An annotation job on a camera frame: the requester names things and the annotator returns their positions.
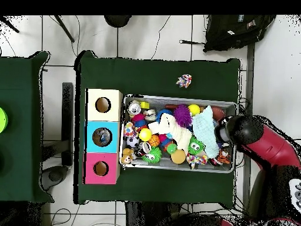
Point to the small brown football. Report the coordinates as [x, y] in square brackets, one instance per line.
[218, 113]

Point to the mint green knitted cloth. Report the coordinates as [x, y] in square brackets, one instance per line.
[204, 129]

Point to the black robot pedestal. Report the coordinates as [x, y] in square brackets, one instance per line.
[146, 216]

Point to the cream knitted cloth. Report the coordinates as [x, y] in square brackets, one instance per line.
[171, 128]

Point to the colourful polka dot cloth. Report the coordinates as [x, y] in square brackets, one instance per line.
[196, 160]

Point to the wooden box with three holes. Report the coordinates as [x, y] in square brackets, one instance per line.
[114, 141]

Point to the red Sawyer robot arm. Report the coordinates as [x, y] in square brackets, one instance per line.
[268, 146]

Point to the clear mesh bin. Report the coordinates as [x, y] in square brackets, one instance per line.
[141, 165]

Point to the dark green table cloth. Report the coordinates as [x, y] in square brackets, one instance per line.
[155, 70]
[23, 117]

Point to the black backpack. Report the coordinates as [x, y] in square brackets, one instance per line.
[235, 33]

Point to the purple spiky ball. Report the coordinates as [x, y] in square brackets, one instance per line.
[182, 116]

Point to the green round object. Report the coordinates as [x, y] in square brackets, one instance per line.
[3, 119]

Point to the colourful patchwork cloth scrap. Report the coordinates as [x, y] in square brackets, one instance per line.
[184, 81]

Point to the small orange basketball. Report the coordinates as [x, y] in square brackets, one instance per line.
[154, 140]

